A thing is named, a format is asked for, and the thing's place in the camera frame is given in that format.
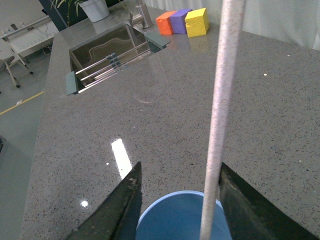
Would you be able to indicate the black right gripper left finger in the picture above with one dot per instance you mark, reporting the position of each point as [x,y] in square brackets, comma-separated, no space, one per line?
[117,217]

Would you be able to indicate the white chair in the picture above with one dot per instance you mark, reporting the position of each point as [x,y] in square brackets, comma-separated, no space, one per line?
[10,59]

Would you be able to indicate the stainless steel sink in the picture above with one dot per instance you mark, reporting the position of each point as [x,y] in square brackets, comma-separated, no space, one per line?
[105,50]

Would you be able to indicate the purple foam cube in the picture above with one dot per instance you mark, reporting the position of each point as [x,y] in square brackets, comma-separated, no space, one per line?
[177,21]

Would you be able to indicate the yellow foam cube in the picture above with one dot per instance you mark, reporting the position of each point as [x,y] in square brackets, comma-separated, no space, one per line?
[197,23]

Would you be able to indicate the sink drying rack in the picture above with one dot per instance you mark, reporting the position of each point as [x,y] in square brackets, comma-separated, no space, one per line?
[112,63]

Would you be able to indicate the white desk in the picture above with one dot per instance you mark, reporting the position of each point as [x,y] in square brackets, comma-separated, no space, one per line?
[30,35]

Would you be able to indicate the blue plastic cup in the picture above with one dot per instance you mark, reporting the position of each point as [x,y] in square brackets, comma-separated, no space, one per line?
[175,216]

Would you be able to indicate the white speckled chopstick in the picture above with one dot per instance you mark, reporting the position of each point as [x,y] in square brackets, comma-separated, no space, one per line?
[231,22]

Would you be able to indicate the green plant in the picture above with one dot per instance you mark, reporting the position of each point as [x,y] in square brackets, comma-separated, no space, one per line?
[71,5]

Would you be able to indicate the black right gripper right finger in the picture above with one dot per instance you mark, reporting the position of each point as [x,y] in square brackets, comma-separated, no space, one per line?
[250,216]

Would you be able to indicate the orange foam cube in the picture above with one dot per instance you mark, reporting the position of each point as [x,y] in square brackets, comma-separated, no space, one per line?
[164,24]

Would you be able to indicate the white plant pot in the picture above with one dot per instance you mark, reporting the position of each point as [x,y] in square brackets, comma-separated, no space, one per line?
[96,10]

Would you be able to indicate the steel faucet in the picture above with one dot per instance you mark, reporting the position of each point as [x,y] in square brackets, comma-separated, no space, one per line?
[142,17]

